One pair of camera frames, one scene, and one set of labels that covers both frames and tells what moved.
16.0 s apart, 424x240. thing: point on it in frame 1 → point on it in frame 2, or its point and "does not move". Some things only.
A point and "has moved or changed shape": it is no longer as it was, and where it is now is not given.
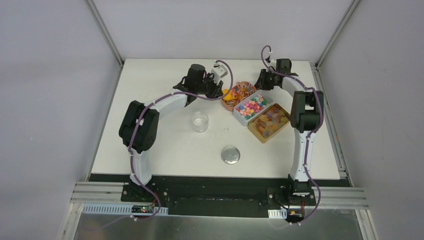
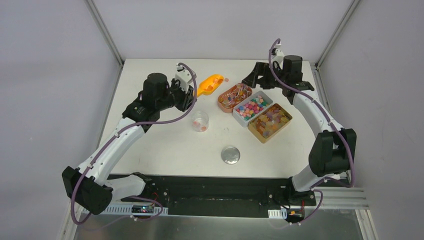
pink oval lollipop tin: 240,90 does not move
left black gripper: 214,88 → 188,98
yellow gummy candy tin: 267,124 does not move
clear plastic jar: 200,121 does not move
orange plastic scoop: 230,96 has moved or changed shape
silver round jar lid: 230,155 does not move
